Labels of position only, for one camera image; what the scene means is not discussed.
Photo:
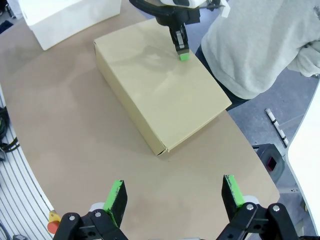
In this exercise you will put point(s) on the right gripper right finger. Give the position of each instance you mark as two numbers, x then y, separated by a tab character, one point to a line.
232	197

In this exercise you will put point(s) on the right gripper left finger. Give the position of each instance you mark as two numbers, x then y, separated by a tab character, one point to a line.
116	205

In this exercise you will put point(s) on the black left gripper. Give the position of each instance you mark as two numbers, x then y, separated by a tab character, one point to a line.
177	16

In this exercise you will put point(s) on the tan cardboard shoe box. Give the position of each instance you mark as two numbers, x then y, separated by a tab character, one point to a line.
162	87

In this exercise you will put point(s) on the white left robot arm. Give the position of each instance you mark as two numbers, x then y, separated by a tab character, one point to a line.
170	2

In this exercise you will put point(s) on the black box with red window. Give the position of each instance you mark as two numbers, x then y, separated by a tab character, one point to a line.
271	161

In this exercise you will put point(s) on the white plastic storage box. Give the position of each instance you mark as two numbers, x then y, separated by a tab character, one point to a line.
67	17

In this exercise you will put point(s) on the person's dark trousers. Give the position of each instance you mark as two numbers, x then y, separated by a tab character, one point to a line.
207	65

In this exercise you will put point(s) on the red emergency stop button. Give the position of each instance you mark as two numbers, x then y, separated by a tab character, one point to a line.
53	223

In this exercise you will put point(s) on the person in grey sweater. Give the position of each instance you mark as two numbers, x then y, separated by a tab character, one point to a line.
255	45

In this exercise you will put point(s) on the white stick with black bands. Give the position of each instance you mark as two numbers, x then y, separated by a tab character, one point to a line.
276	126

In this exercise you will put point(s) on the white side table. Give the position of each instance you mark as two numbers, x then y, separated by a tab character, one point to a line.
307	155

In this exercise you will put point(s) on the white ribbed rail platform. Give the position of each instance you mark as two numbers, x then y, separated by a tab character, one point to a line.
17	190

